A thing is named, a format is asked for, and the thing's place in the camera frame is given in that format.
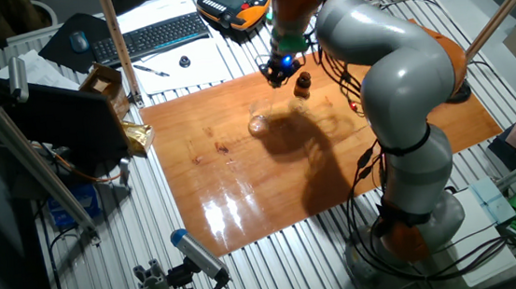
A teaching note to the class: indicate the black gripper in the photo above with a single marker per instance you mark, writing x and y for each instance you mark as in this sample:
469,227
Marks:
281,67

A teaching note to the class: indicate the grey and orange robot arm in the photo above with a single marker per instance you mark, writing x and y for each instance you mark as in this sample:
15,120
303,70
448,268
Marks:
397,81

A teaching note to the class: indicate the amber glass bottle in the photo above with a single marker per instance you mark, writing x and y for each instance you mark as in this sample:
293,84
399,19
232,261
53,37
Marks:
302,86

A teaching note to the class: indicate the clear glass beaker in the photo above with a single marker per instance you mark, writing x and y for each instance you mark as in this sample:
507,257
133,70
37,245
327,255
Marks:
298,106
259,123

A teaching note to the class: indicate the white paper sheet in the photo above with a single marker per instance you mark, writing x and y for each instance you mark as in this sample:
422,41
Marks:
196,75

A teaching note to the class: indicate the black and orange teach pendant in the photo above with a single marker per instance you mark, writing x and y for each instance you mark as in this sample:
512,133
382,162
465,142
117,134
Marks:
234,4

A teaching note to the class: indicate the black bottle cap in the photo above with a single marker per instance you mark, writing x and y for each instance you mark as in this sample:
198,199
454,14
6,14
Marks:
184,61

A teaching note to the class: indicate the brown wooden board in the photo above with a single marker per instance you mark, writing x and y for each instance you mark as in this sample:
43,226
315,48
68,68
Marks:
242,174

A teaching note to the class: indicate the black pen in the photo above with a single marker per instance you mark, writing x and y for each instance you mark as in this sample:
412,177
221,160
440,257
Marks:
150,70

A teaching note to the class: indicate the black computer keyboard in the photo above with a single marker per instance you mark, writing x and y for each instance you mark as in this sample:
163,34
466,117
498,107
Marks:
150,37

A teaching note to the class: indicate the white paper stack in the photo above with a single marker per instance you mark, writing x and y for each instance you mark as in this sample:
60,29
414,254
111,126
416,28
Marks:
157,10

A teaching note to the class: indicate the gold foil bag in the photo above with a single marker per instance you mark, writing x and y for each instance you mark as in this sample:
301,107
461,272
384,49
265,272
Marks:
139,138

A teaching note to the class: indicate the small brown cardboard box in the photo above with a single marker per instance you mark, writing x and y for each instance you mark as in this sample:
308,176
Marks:
103,85

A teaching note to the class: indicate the black metal screw clamp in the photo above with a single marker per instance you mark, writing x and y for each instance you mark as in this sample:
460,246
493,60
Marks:
462,95

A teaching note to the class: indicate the blue computer mouse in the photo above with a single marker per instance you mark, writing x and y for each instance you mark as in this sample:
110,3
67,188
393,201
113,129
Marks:
79,41

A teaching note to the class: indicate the black laptop screen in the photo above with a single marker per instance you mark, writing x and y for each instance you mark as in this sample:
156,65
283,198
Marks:
69,123

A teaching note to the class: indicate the black mouse pad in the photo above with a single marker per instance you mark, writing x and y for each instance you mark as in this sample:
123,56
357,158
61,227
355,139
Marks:
57,49

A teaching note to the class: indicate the dark blue box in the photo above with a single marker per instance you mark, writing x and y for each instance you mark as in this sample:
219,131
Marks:
504,151

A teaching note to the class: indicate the blue plastic packet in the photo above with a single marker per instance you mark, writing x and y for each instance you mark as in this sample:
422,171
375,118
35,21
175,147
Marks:
74,207

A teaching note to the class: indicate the crumpled white papers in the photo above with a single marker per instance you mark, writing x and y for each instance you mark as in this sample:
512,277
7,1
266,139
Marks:
36,72

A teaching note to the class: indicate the light blue box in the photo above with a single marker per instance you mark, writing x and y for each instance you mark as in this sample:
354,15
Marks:
492,199

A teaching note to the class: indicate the white rimmed basket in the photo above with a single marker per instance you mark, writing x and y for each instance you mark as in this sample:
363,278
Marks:
45,8

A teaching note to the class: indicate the slanted aluminium profile bar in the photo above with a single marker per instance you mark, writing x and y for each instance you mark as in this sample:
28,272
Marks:
20,151

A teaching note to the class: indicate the tan upright frame post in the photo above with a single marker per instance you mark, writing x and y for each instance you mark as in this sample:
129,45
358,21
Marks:
119,44

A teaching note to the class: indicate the silver camera with blue end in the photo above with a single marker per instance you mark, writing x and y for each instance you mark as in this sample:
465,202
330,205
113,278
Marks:
199,255

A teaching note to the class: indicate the silver depth camera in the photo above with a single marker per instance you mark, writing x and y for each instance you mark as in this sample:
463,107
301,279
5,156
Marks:
18,79

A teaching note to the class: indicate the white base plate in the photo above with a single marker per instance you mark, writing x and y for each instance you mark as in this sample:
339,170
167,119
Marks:
487,246

